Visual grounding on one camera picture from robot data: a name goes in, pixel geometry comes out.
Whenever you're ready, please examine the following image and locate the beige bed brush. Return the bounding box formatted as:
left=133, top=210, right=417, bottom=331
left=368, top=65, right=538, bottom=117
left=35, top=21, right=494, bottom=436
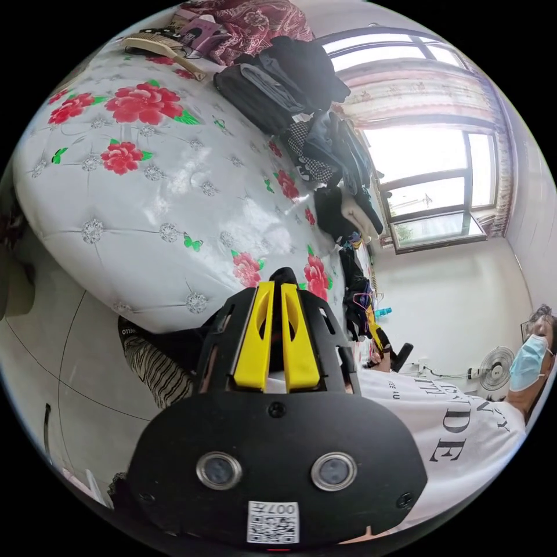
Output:
left=121, top=37, right=208, bottom=82

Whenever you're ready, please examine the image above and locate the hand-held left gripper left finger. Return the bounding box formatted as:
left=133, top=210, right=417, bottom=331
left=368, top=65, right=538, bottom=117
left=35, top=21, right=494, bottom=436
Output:
left=233, top=281, right=276, bottom=390

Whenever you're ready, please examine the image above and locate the red patterned blanket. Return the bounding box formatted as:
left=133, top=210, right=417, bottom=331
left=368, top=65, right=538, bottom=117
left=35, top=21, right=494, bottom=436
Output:
left=180, top=0, right=315, bottom=67

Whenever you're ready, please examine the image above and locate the purple booklet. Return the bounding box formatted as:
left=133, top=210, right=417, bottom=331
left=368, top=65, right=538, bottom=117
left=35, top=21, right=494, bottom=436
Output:
left=179, top=17, right=223, bottom=49

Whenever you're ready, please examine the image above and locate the bed with floral sheet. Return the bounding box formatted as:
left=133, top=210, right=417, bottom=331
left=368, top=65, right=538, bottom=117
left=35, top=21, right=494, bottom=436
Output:
left=12, top=27, right=377, bottom=337

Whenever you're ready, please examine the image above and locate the white standing fan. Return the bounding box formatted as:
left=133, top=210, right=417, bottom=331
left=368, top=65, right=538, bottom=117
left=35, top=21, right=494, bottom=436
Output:
left=478, top=345, right=518, bottom=393

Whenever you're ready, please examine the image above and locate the pile of clothes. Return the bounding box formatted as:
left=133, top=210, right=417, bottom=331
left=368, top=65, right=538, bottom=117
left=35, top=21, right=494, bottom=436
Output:
left=213, top=36, right=393, bottom=345

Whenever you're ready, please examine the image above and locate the window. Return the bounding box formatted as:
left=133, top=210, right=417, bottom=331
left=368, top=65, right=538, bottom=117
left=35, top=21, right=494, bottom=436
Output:
left=321, top=27, right=516, bottom=255

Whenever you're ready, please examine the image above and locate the person's body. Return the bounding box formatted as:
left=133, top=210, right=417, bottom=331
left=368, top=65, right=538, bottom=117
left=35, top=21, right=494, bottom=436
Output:
left=116, top=303, right=557, bottom=545

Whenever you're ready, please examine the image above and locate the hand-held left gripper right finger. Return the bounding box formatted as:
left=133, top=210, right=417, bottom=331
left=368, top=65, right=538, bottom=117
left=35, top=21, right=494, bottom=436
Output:
left=280, top=283, right=323, bottom=392

